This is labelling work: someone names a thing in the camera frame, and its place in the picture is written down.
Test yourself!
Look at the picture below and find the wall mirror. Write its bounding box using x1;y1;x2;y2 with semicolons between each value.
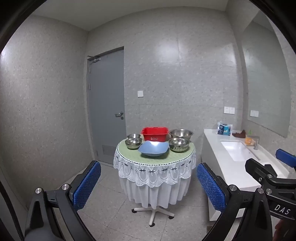
242;16;296;138

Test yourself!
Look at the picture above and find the blue tissue packet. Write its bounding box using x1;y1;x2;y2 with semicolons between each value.
217;122;232;136

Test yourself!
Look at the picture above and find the white table base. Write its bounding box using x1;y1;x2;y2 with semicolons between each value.
131;206;175;227

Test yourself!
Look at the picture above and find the white counter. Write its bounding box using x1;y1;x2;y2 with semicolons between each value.
201;128;290;221

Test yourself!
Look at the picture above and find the large steel bowl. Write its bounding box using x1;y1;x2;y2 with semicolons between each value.
169;129;193;141

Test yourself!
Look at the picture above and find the medium steel bowl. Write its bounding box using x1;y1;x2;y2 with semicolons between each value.
168;138;190;153

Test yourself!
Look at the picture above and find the white table skirt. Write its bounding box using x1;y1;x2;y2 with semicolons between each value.
121;174;191;208

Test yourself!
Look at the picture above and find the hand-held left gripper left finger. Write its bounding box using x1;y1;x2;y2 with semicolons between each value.
24;160;102;241

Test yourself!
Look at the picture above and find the round table with lace cloth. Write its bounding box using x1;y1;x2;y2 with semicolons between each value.
113;137;196;188

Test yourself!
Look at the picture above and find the red plastic basin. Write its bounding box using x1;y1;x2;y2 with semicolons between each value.
141;127;168;142

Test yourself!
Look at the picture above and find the grey door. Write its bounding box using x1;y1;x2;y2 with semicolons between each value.
87;46;127;165

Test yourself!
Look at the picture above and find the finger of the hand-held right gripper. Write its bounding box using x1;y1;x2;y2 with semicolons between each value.
245;158;281;194
276;149;296;179

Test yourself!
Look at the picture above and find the white sink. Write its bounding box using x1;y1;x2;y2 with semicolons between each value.
221;141;261;162

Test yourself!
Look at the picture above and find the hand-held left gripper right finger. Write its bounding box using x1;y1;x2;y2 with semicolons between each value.
196;162;277;241

